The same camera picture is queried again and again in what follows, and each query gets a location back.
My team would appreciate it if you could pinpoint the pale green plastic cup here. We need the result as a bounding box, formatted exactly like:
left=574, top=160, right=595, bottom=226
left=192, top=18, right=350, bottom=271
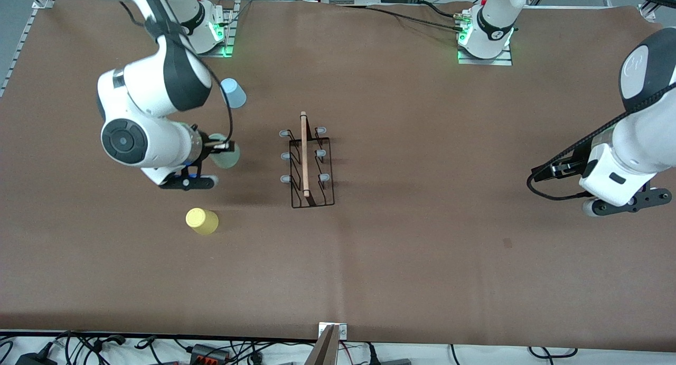
left=211, top=141, right=241, bottom=169

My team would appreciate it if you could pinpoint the yellow plastic cup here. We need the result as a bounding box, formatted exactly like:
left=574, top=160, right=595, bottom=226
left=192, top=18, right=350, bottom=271
left=185, top=208, right=219, bottom=236

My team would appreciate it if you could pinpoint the black wire cup holder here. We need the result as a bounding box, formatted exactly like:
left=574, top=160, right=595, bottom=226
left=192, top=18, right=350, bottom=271
left=279, top=111, right=336, bottom=209

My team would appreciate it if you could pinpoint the light blue plastic cup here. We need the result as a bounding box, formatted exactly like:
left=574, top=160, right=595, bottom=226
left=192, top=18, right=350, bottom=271
left=219, top=78, right=247, bottom=109

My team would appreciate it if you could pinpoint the brown table cover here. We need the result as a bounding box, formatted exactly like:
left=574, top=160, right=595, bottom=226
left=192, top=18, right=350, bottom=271
left=0, top=0, right=676, bottom=352

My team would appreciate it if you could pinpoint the black orange connector box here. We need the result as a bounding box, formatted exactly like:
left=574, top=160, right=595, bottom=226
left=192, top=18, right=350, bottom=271
left=190, top=344, right=231, bottom=364

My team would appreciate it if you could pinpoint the black power adapter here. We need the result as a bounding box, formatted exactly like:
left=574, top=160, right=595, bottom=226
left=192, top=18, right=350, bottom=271
left=16, top=352, right=58, bottom=365

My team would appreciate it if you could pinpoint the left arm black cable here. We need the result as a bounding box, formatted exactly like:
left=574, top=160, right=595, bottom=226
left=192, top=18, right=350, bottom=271
left=527, top=82, right=676, bottom=201

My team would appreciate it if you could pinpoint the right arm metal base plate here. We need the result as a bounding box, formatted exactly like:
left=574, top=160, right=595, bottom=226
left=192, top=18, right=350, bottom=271
left=198, top=0, right=236, bottom=58

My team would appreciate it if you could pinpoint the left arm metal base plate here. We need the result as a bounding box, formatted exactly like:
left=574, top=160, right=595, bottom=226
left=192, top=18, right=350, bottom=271
left=457, top=42, right=514, bottom=67

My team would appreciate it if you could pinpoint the black base power cable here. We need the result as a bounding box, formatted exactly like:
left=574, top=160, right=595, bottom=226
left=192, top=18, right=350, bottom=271
left=367, top=5, right=465, bottom=32

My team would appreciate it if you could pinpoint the slotted aluminium rail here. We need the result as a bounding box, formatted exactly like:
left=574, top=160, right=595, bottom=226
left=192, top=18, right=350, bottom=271
left=0, top=0, right=53, bottom=96

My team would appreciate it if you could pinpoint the grey tapered post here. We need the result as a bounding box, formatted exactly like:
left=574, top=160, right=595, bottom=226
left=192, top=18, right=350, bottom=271
left=305, top=325, right=340, bottom=365

